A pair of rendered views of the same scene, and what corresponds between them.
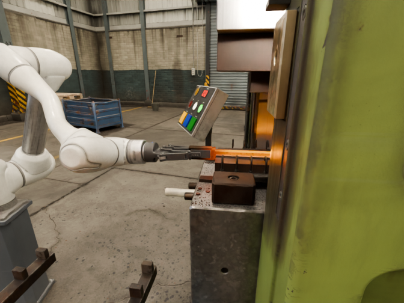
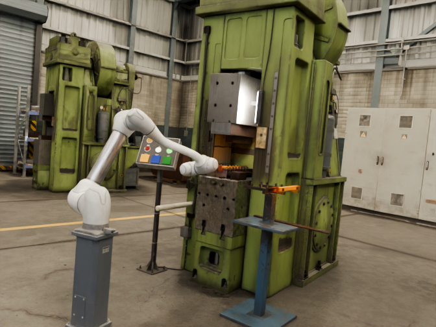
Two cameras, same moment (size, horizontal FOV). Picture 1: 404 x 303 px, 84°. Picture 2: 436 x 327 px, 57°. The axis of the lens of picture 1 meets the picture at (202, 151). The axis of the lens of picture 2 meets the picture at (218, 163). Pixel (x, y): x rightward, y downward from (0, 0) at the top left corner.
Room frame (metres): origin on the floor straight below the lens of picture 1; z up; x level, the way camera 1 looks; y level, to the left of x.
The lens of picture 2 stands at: (-0.77, 2.83, 1.24)
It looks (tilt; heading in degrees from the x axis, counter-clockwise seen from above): 4 degrees down; 298
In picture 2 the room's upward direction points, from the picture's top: 5 degrees clockwise
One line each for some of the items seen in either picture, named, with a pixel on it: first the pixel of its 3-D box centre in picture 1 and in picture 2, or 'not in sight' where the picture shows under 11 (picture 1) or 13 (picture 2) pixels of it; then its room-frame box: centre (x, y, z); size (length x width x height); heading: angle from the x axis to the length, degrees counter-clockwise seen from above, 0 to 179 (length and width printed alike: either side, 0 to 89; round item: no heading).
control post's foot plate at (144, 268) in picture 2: not in sight; (152, 265); (1.33, -0.04, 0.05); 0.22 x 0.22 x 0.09; 83
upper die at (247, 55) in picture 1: (287, 55); (234, 130); (0.74, -0.26, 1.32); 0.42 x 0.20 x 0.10; 83
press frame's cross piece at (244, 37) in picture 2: not in sight; (255, 46); (0.68, -0.41, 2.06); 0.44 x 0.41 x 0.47; 83
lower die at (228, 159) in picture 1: (274, 163); (230, 171); (0.74, -0.26, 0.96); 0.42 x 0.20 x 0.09; 83
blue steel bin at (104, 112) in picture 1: (93, 113); not in sight; (5.56, 2.71, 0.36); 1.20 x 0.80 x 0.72; 61
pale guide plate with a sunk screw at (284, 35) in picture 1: (280, 68); (261, 137); (0.44, -0.15, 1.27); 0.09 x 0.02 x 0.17; 173
